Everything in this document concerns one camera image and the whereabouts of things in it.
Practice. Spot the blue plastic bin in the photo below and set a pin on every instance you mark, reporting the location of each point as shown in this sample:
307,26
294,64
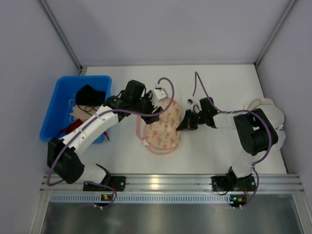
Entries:
58,113

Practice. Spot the pink mesh laundry bag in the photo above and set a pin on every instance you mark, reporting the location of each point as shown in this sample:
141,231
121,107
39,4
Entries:
161,137

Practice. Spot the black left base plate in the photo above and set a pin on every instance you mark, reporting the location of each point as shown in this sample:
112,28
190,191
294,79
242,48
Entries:
116,182

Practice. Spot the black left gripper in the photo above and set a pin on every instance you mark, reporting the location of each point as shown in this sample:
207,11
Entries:
148,107

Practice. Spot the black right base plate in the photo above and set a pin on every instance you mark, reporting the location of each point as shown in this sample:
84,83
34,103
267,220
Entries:
224,184

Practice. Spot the aluminium front rail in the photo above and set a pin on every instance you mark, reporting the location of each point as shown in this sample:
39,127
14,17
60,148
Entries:
202,183

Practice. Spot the red bra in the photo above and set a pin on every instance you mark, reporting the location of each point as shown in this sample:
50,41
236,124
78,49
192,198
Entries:
70,128

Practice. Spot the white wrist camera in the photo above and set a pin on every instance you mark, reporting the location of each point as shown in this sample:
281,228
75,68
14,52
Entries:
192,102
159,94

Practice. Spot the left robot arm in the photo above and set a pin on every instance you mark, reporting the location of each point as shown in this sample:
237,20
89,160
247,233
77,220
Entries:
63,153

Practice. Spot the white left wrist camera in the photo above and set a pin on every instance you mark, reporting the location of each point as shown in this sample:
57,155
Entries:
159,94

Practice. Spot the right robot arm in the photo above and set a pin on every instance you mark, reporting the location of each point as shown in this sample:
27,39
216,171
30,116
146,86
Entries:
259,130

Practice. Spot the black bra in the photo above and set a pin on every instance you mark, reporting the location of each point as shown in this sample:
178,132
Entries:
88,96

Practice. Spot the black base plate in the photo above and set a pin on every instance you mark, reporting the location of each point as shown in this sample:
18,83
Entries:
116,182
224,184

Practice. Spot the white slotted cable duct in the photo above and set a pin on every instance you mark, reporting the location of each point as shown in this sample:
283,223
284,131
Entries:
146,198

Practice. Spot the white blue mesh laundry bag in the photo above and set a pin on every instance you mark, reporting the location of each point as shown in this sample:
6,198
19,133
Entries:
277,119

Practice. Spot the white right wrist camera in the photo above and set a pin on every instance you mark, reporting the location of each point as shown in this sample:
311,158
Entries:
192,102

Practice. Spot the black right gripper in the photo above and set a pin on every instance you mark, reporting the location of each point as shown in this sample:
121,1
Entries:
192,119

